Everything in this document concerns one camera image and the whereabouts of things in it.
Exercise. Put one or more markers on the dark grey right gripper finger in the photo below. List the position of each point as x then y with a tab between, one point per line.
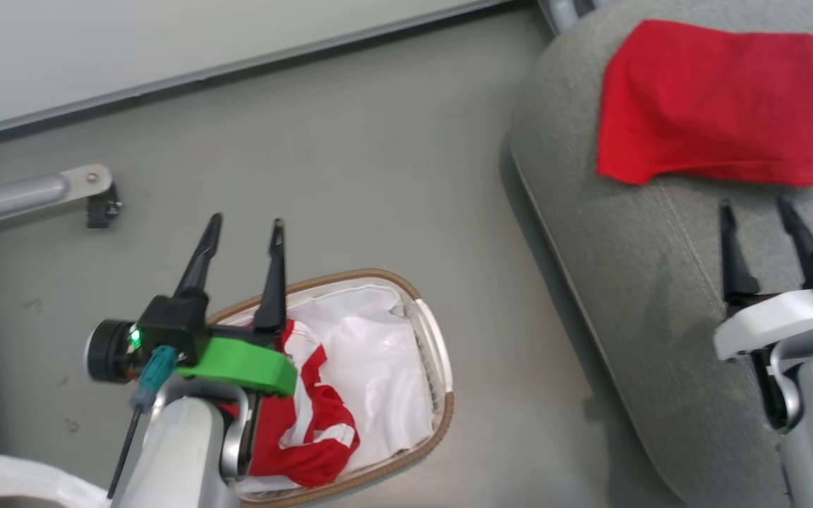
732	261
798	236

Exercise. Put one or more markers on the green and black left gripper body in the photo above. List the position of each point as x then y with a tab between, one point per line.
237	363

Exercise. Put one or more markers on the grey metal frame leg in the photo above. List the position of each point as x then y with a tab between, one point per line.
11	194

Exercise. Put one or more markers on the black caster wheel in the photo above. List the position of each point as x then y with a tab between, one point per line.
101	208

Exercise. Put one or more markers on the black round wrist camera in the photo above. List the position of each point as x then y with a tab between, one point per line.
109	351

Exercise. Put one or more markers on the red and white striped garment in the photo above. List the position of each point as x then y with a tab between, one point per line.
308	430

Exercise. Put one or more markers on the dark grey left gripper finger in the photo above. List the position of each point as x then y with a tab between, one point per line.
274	282
202	261

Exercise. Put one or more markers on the grey fabric sofa seat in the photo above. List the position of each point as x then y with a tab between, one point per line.
625	233

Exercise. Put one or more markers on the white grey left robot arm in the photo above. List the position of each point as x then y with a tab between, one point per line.
181	451

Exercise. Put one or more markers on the white crumpled cloth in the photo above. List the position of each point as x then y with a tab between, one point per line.
32	483

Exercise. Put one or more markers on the oval brown-rimmed laundry basket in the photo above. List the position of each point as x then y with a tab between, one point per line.
442	381

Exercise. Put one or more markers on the red cloth garment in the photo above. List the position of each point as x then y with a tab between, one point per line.
724	106

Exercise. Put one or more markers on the grey metal sofa leg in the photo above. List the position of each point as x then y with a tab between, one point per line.
562	10

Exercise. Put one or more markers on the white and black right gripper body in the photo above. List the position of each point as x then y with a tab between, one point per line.
773	321

